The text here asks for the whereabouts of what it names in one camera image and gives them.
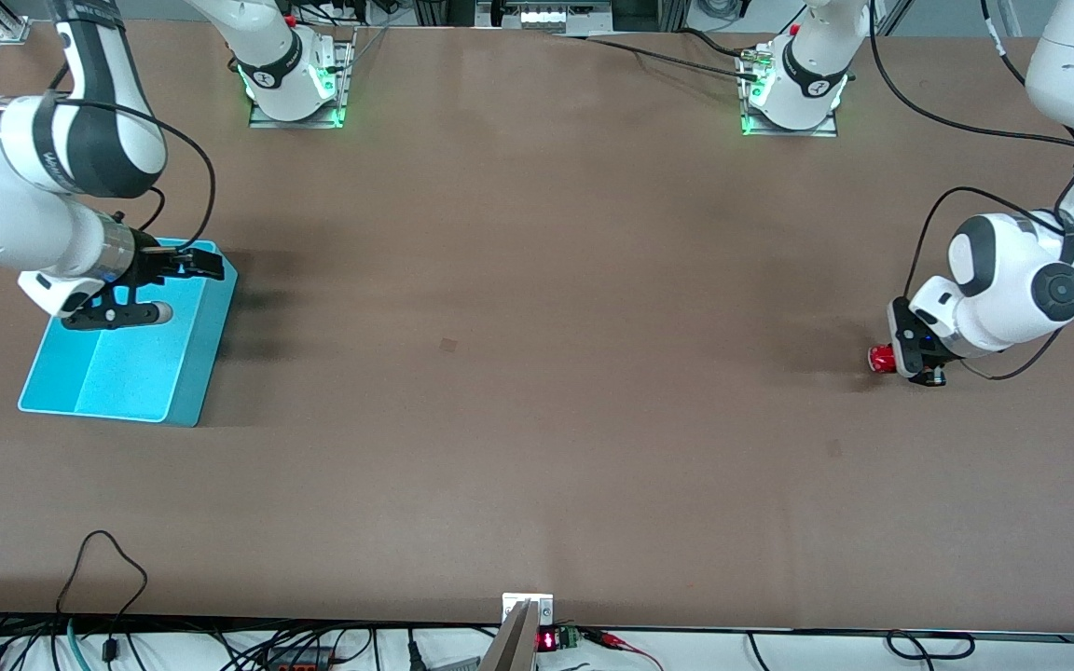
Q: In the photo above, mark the metal device with lights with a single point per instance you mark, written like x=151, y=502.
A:
x=546, y=16

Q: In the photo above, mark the red digit display module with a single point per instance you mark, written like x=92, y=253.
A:
x=547, y=640

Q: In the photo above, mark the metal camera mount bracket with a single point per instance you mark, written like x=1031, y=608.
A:
x=523, y=634

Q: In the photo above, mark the green terminal block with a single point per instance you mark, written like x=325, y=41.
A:
x=569, y=637

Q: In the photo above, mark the blue plastic box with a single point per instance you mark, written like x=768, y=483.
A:
x=127, y=373

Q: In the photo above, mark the red beetle toy car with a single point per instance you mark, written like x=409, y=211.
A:
x=880, y=359

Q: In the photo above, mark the black power strip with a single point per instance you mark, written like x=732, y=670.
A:
x=299, y=660

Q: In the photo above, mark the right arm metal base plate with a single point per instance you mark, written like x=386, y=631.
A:
x=262, y=119

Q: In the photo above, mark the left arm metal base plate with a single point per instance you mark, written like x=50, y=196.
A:
x=821, y=131

